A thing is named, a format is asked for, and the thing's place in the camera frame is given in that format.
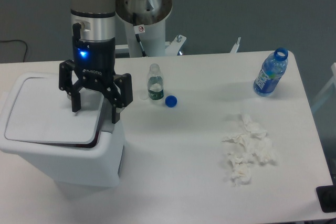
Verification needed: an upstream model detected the black device at table edge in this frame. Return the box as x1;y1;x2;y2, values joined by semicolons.
316;185;335;213

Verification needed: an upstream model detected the black floor cable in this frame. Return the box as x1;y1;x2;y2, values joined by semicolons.
0;39;28;63

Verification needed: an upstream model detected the white trash can lid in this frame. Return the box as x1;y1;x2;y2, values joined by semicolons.
1;72;103;147

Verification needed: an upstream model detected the white frame at right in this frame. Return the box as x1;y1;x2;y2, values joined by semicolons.
310;62;335;114

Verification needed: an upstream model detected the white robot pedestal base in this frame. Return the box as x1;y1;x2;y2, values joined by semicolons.
116;0;186;58

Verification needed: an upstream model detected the crumpled white tissue pile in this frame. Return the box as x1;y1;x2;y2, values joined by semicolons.
222;114;277;186

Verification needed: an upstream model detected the blue bottle cap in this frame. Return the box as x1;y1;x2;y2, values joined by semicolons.
165;95;177;108

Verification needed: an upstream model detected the white bottle cap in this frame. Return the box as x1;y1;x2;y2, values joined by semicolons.
139;92;149;100

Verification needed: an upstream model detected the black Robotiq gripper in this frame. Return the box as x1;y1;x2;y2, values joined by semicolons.
59;23;133;124

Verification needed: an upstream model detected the clear small water bottle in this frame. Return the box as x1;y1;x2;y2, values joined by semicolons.
147;63;164;104

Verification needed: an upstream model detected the white trash can body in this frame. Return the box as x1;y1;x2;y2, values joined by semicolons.
0;71;125;188

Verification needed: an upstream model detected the blue drink bottle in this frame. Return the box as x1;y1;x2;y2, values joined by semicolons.
253;47;288;97

